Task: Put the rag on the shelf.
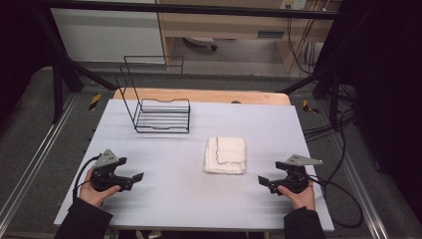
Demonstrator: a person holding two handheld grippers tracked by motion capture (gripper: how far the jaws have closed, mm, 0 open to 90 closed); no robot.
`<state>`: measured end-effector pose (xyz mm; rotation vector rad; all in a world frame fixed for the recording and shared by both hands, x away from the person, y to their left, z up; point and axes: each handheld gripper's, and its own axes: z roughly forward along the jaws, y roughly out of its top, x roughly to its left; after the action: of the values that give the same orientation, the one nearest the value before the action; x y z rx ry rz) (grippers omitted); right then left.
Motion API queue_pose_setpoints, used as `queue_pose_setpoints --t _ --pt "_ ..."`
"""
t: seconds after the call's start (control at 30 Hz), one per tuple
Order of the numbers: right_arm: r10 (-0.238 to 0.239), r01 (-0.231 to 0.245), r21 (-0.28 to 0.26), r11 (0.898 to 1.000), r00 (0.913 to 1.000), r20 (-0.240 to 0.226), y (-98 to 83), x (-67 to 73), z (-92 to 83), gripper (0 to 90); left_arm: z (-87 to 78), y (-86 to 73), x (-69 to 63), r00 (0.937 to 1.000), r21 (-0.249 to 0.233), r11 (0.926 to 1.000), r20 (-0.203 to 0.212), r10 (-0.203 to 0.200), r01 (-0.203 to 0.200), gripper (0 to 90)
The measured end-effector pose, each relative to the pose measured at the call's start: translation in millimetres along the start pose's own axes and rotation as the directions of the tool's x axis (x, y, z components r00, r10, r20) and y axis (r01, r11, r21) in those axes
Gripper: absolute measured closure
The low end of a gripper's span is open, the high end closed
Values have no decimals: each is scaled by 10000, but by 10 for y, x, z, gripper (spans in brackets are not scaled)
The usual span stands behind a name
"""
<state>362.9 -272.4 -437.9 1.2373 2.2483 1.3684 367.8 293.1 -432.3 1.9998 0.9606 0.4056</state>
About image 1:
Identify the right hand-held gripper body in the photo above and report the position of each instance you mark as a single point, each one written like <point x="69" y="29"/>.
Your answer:
<point x="295" y="177"/>

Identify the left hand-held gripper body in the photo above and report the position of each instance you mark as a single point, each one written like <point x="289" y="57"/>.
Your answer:
<point x="103" y="177"/>

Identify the white towel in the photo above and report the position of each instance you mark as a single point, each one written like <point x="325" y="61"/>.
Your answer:
<point x="225" y="156"/>

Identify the person's left hand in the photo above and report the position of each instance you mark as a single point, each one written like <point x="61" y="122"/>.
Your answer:
<point x="94" y="195"/>

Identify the person's right hand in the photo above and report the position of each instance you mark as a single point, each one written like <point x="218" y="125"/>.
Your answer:
<point x="300" y="199"/>

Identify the yellow black tape strip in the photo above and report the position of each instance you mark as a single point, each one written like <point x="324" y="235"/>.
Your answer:
<point x="95" y="102"/>
<point x="310" y="108"/>

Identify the white cabinet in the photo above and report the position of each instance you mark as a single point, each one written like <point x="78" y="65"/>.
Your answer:
<point x="106" y="36"/>

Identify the black curtain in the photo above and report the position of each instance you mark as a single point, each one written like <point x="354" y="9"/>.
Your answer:
<point x="381" y="83"/>
<point x="20" y="49"/>

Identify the white chair base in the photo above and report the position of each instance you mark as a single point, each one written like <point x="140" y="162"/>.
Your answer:
<point x="200" y="41"/>

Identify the light wooden desk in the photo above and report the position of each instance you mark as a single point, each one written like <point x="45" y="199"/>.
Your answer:
<point x="232" y="25"/>

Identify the aluminium rail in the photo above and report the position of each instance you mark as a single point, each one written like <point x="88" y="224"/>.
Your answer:
<point x="361" y="189"/>
<point x="33" y="166"/>

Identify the white wall socket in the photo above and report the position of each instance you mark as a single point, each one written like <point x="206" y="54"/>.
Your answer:
<point x="293" y="4"/>

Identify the black metal frame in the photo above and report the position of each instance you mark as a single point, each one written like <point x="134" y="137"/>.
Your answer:
<point x="185" y="9"/>

